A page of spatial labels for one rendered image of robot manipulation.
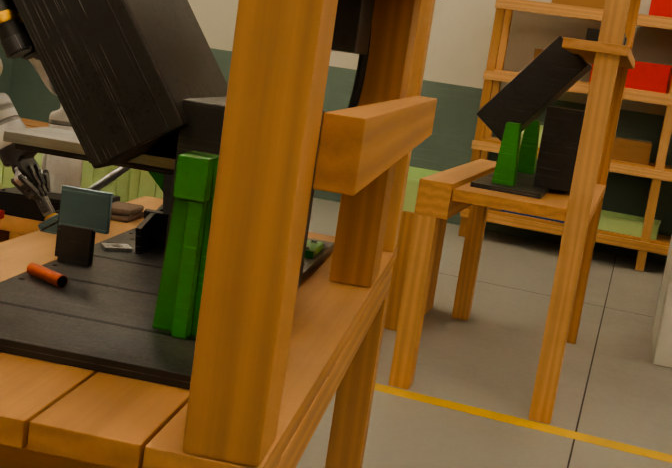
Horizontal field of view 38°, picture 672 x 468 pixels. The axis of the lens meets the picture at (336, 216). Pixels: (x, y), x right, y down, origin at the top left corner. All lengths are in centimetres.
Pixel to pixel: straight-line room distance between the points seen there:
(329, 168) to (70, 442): 43
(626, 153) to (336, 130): 721
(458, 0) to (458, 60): 53
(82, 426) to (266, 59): 47
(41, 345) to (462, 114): 772
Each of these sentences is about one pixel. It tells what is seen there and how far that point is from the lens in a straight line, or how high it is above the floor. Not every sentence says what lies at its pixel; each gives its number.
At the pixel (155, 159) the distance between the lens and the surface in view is 170.
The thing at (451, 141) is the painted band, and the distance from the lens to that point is 896.
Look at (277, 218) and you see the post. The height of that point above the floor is 116.
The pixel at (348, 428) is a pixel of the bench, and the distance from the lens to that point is 259.
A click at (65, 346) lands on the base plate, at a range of 139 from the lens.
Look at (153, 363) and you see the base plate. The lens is 135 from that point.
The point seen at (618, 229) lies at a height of 29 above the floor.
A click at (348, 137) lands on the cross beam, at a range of 112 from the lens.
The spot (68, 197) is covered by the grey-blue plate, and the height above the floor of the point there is 102.
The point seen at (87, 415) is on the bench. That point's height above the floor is 88.
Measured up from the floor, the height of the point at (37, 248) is 90.
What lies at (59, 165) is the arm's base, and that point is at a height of 97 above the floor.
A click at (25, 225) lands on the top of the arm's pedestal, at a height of 83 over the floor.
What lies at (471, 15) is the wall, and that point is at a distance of 896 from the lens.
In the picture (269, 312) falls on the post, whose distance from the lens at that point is 106.
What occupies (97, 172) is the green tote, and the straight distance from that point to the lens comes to 289.
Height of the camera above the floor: 134
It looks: 9 degrees down
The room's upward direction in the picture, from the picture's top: 8 degrees clockwise
